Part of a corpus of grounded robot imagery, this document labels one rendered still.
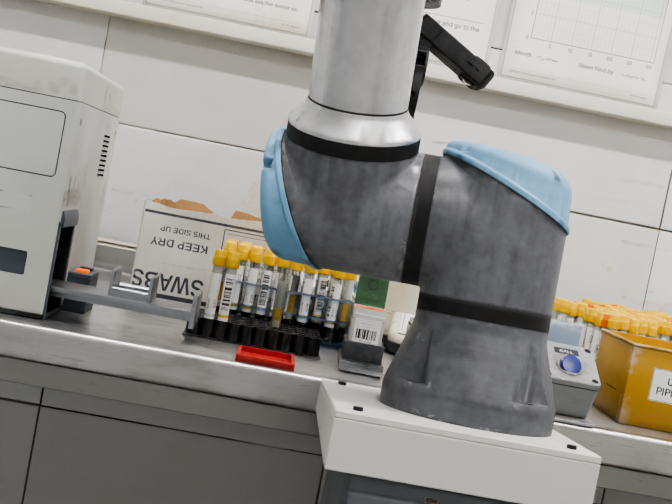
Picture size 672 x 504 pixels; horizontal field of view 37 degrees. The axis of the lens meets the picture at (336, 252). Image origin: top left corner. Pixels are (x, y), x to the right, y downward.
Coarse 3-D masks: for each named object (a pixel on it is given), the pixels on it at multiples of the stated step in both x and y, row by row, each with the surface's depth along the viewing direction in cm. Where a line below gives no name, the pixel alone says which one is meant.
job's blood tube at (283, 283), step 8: (280, 272) 131; (288, 272) 130; (280, 280) 130; (288, 280) 131; (280, 288) 130; (280, 296) 130; (280, 304) 131; (280, 312) 131; (272, 320) 131; (280, 320) 131
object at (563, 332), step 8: (552, 320) 132; (560, 320) 135; (552, 328) 132; (560, 328) 132; (568, 328) 132; (576, 328) 132; (552, 336) 132; (560, 336) 132; (568, 336) 132; (576, 336) 132; (568, 344) 132; (576, 344) 132
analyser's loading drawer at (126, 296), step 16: (112, 272) 118; (64, 288) 118; (80, 288) 120; (96, 288) 123; (112, 288) 118; (128, 288) 124; (144, 288) 124; (112, 304) 119; (128, 304) 118; (144, 304) 118; (160, 304) 120; (176, 304) 123; (192, 304) 119; (192, 320) 119
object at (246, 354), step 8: (240, 352) 119; (248, 352) 121; (256, 352) 122; (264, 352) 122; (272, 352) 122; (280, 352) 122; (240, 360) 115; (248, 360) 115; (256, 360) 115; (264, 360) 115; (272, 360) 115; (280, 360) 120; (288, 360) 121; (280, 368) 115; (288, 368) 116
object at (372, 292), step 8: (360, 280) 128; (368, 280) 129; (376, 280) 129; (384, 280) 128; (360, 288) 128; (368, 288) 128; (376, 288) 128; (384, 288) 129; (360, 296) 128; (368, 296) 128; (376, 296) 128; (384, 296) 128; (368, 304) 128; (376, 304) 128; (384, 304) 128
